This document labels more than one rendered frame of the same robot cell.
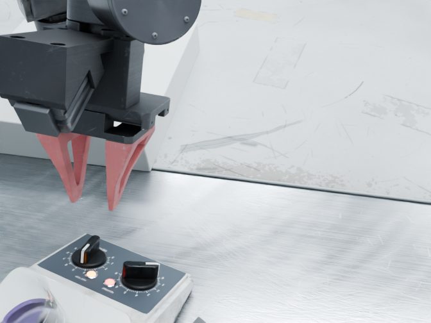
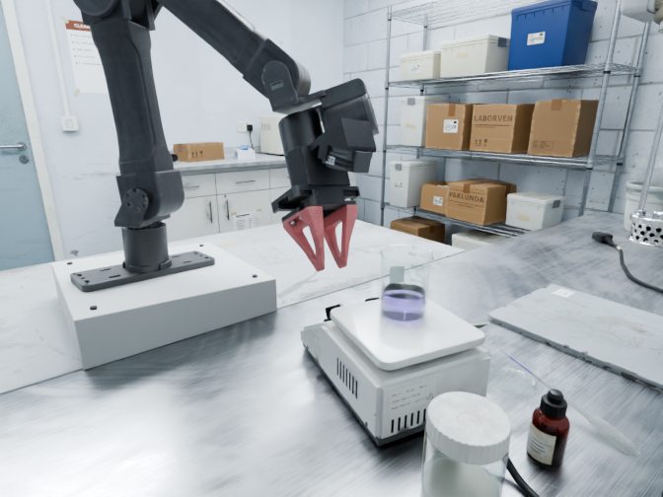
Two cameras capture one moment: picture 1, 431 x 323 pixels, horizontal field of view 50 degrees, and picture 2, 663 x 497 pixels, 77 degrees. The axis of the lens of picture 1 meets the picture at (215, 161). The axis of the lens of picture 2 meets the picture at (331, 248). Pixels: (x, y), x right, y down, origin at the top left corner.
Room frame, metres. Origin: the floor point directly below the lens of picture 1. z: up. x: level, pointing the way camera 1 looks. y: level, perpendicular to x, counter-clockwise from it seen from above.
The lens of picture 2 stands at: (-0.04, 0.51, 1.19)
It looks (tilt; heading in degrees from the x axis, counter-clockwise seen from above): 17 degrees down; 307
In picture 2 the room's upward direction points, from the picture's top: straight up
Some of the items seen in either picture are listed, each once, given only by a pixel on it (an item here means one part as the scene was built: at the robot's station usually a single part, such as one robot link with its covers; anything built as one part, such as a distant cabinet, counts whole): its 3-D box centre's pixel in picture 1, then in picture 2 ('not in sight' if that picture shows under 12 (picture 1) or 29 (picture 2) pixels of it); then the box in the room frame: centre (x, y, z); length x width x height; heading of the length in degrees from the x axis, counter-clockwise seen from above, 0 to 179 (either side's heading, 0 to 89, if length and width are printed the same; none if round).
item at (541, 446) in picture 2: not in sight; (550, 424); (-0.01, 0.16, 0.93); 0.03 x 0.03 x 0.07
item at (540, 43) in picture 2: not in sight; (482, 157); (0.80, -2.24, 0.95); 1.43 x 0.41 x 1.90; 164
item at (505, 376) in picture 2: not in sight; (510, 374); (0.04, 0.06, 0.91); 0.06 x 0.06 x 0.02
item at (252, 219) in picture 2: not in sight; (248, 231); (2.18, -1.47, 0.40); 0.24 x 0.01 x 0.30; 74
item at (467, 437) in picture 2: not in sight; (463, 460); (0.03, 0.24, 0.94); 0.06 x 0.06 x 0.08
